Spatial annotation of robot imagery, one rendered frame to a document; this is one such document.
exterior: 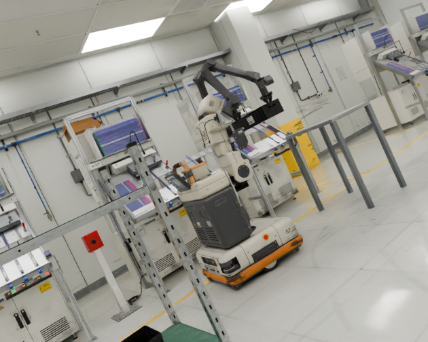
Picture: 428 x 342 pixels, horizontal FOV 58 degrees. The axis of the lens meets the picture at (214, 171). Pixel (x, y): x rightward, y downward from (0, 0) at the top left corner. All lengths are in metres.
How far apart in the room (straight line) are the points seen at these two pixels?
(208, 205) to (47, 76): 3.69
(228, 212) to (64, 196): 3.08
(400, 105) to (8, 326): 6.21
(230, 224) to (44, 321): 1.83
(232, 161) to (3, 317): 2.22
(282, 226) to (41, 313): 2.13
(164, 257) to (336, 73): 6.03
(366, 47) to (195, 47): 2.84
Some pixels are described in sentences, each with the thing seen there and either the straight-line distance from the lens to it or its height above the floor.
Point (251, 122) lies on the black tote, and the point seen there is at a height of 1.05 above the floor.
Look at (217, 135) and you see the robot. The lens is 3.04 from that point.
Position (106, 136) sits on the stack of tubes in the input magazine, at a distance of 4.10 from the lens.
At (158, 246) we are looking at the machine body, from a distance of 3.95.
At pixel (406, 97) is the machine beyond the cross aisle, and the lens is 7.23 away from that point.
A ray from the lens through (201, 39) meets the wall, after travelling 6.99.
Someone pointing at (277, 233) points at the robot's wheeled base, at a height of 0.22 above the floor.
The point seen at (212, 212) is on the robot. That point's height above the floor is 0.58.
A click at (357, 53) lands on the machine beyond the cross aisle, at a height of 1.46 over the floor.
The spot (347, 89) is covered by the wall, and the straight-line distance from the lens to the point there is 8.85.
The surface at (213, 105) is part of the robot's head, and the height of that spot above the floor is 1.29.
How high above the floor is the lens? 0.95
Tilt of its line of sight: 2 degrees down
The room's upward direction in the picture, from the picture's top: 25 degrees counter-clockwise
